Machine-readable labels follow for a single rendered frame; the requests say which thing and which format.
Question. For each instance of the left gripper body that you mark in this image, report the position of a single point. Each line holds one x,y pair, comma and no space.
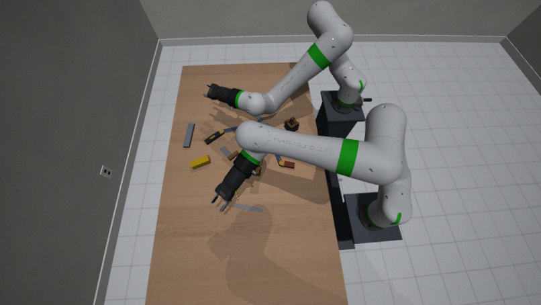
241,170

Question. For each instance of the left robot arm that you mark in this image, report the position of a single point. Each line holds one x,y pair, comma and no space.
379,159

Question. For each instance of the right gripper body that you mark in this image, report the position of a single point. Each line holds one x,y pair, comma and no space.
222,93

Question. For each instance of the yellow rectangular block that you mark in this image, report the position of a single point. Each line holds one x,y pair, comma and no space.
200,162

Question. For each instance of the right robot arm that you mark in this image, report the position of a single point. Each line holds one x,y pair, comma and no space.
335,37

